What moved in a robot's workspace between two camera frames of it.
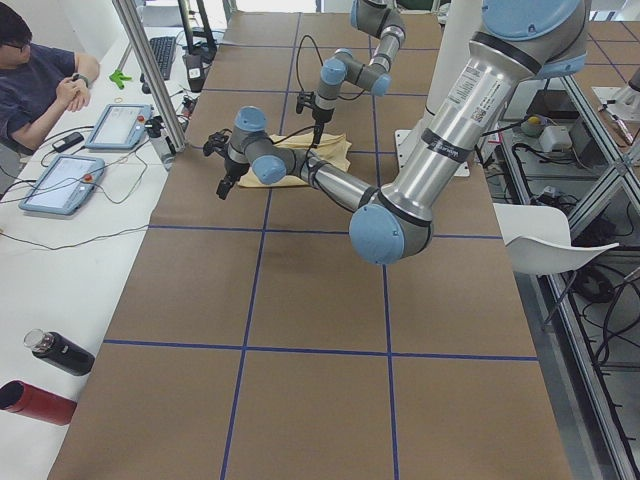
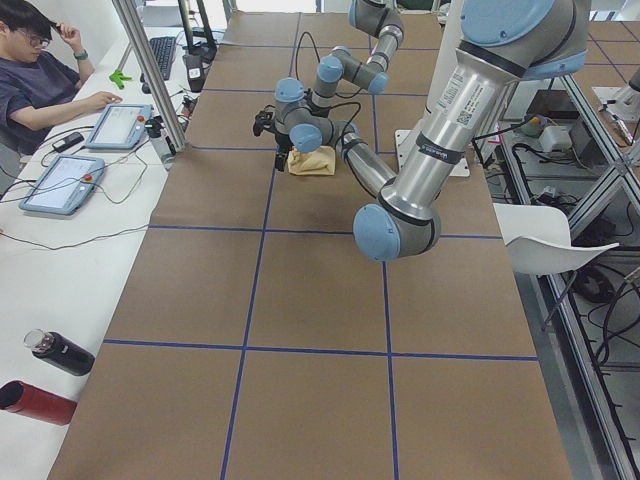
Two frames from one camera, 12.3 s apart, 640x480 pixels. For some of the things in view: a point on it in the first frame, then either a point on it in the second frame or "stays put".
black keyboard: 164,49 stays put
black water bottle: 59,351 stays put
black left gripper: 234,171 to 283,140
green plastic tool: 119,78 stays put
